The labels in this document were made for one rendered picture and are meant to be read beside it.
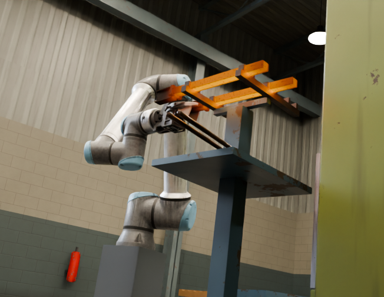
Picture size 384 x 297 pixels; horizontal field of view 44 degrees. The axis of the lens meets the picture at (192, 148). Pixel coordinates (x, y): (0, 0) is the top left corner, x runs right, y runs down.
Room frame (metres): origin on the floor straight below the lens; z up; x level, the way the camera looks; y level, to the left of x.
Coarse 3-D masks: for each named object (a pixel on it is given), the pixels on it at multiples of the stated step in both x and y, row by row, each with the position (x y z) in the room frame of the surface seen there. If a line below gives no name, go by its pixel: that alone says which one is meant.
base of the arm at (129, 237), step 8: (128, 232) 2.27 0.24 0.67; (136, 232) 2.26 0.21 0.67; (144, 232) 2.27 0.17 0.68; (152, 232) 2.31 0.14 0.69; (120, 240) 2.28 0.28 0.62; (128, 240) 2.25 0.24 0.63; (136, 240) 2.25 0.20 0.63; (144, 240) 2.26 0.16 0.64; (152, 240) 2.30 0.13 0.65; (152, 248) 2.29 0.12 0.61
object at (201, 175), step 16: (160, 160) 1.32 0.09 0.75; (176, 160) 1.27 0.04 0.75; (192, 160) 1.23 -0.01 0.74; (208, 160) 1.21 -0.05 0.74; (224, 160) 1.20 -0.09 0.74; (240, 160) 1.18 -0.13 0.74; (256, 160) 1.20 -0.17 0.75; (192, 176) 1.40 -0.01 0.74; (208, 176) 1.37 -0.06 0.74; (224, 176) 1.35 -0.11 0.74; (240, 176) 1.33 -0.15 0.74; (256, 176) 1.30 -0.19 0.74; (272, 176) 1.28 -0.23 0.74; (288, 176) 1.32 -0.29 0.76; (256, 192) 1.48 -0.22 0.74; (272, 192) 1.46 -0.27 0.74; (288, 192) 1.43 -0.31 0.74; (304, 192) 1.41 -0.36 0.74
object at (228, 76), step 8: (248, 64) 1.20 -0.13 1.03; (256, 64) 1.18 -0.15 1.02; (264, 64) 1.17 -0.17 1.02; (224, 72) 1.26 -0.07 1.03; (232, 72) 1.24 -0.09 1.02; (248, 72) 1.20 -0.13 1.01; (256, 72) 1.20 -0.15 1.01; (200, 80) 1.33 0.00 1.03; (208, 80) 1.30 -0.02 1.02; (216, 80) 1.28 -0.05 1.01; (224, 80) 1.27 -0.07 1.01; (232, 80) 1.26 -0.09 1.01; (168, 88) 1.44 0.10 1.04; (176, 88) 1.40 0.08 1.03; (200, 88) 1.35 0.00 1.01; (160, 96) 1.47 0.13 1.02; (168, 96) 1.44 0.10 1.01; (176, 96) 1.42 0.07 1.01; (160, 104) 1.49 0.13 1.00
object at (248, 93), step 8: (280, 80) 1.26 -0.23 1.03; (288, 80) 1.24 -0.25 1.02; (296, 80) 1.25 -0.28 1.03; (248, 88) 1.34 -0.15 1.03; (272, 88) 1.28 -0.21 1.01; (280, 88) 1.28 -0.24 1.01; (288, 88) 1.27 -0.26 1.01; (216, 96) 1.43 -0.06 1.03; (224, 96) 1.41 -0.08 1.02; (232, 96) 1.38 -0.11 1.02; (240, 96) 1.36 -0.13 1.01; (248, 96) 1.36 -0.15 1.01; (256, 96) 1.35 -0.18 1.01; (200, 104) 1.47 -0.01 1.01; (192, 112) 1.53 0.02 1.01
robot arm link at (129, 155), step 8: (128, 136) 1.68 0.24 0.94; (136, 136) 1.68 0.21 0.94; (120, 144) 1.69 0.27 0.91; (128, 144) 1.68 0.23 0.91; (136, 144) 1.68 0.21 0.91; (144, 144) 1.70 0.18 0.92; (112, 152) 1.70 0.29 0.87; (120, 152) 1.69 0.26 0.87; (128, 152) 1.68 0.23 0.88; (136, 152) 1.68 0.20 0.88; (144, 152) 1.71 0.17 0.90; (112, 160) 1.71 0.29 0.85; (120, 160) 1.69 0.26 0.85; (128, 160) 1.68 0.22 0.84; (136, 160) 1.68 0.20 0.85; (120, 168) 1.73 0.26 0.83; (128, 168) 1.72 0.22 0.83; (136, 168) 1.72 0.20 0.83
